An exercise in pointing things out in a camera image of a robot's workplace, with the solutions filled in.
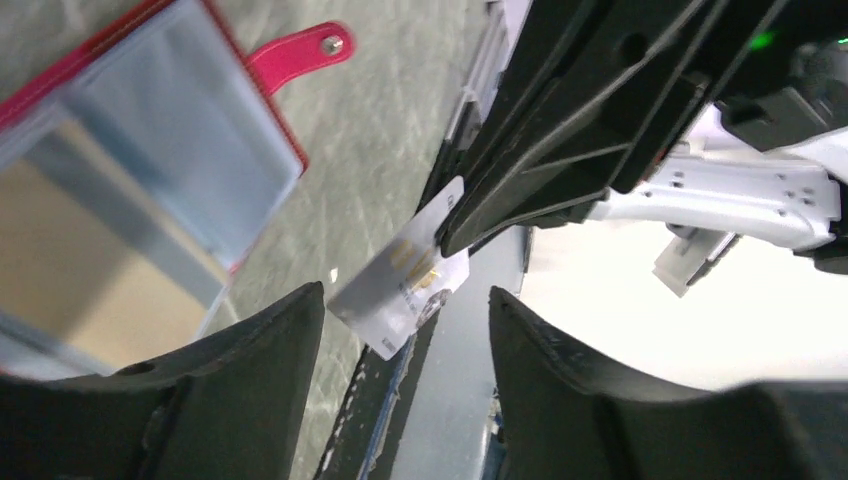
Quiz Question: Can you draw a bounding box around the white silver credit card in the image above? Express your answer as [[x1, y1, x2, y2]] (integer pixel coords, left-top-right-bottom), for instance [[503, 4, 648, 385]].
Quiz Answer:
[[327, 176, 470, 360]]

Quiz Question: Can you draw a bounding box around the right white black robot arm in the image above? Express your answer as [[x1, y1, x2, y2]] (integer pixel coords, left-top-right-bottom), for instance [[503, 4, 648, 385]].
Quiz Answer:
[[436, 1, 847, 294]]

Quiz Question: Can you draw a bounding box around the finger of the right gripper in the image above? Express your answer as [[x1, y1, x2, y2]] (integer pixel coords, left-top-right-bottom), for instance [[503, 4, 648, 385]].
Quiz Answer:
[[453, 1, 615, 179], [437, 0, 790, 260]]

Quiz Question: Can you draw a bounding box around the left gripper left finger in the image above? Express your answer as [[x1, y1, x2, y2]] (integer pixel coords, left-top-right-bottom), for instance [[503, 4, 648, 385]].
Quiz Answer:
[[1, 282, 325, 479]]

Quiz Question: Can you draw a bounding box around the red leather card holder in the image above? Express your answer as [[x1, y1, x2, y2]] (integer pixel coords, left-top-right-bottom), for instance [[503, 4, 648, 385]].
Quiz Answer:
[[1, 1, 355, 380]]

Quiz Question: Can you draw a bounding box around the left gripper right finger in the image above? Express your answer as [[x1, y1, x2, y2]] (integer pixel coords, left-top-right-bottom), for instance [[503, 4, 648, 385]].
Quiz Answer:
[[489, 287, 847, 479]]

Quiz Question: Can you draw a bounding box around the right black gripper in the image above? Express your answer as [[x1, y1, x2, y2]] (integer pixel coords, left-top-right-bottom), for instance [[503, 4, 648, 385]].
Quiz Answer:
[[611, 1, 847, 193]]

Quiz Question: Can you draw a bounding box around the gold credit card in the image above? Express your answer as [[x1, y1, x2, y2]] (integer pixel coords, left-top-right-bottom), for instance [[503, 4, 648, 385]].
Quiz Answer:
[[1, 120, 229, 373]]

